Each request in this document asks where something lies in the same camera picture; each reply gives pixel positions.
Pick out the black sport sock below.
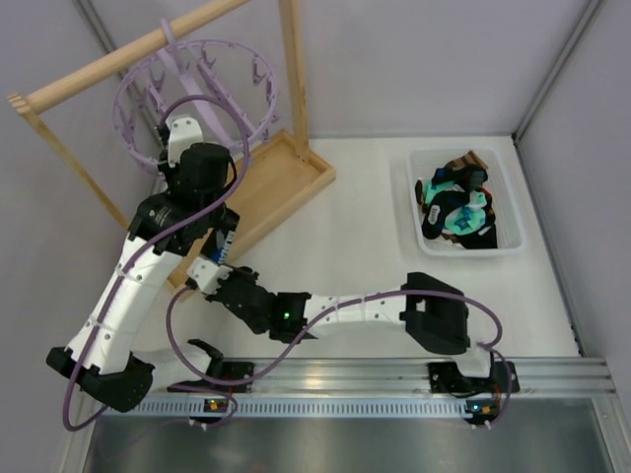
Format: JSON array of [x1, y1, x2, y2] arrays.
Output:
[[210, 216, 240, 264], [414, 165, 497, 249]]

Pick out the mint green sock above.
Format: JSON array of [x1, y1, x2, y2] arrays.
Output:
[[423, 181, 492, 236]]

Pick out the brown striped sock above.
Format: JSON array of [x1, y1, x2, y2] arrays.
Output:
[[454, 150, 488, 170]]

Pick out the purple round clip hanger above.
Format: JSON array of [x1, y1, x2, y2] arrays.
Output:
[[111, 20, 279, 175]]

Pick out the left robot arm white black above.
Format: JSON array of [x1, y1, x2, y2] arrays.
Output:
[[46, 143, 240, 412]]

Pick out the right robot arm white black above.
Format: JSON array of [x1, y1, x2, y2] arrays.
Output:
[[193, 263, 492, 379]]

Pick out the wooden hanging rack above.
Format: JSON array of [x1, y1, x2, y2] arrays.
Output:
[[6, 0, 339, 292]]

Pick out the white plastic basket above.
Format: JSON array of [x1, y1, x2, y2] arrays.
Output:
[[406, 145, 526, 258]]

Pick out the black white striped sock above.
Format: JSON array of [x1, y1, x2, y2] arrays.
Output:
[[457, 224, 498, 250]]

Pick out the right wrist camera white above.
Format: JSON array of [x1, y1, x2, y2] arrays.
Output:
[[185, 256, 232, 295]]

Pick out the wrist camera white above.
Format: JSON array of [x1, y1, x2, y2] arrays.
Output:
[[185, 256, 232, 295], [158, 115, 203, 168]]

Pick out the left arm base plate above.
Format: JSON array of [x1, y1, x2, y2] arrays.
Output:
[[167, 361, 255, 394]]

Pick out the white slotted cable duct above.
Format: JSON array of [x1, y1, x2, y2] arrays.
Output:
[[131, 397, 498, 419]]

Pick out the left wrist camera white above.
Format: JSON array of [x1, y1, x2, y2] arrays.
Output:
[[158, 115, 203, 168]]

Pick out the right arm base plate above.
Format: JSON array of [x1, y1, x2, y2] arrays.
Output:
[[428, 362, 521, 398]]

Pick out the aluminium mounting rail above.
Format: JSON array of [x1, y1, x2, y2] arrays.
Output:
[[245, 357, 616, 398]]

